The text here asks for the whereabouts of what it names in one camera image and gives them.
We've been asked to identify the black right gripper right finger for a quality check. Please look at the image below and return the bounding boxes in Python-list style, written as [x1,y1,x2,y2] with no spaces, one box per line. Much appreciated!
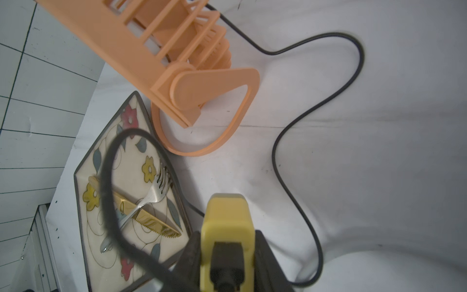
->
[254,230,294,292]

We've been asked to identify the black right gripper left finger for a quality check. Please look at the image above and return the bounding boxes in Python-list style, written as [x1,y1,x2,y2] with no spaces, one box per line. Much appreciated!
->
[173,231,201,292]

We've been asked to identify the yellow usb adapter plug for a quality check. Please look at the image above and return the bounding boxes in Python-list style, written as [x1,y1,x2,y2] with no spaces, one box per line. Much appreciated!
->
[199,193,255,292]

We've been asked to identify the black orange fan cable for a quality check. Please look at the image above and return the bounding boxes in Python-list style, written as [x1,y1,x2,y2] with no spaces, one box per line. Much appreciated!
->
[100,3,366,292]

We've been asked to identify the orange small desk fan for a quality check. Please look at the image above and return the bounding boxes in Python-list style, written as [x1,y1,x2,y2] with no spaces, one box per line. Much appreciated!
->
[41,0,260,157]

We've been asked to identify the floral square plate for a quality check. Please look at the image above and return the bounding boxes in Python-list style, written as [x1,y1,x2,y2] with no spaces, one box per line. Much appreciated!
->
[74,92,192,292]

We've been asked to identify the silver fork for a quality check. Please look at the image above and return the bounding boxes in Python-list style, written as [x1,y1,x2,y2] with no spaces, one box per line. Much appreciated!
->
[100,162,174,254]

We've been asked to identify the aluminium mounting rail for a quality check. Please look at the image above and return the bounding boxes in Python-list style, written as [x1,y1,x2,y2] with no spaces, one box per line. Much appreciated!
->
[22,203,60,292]

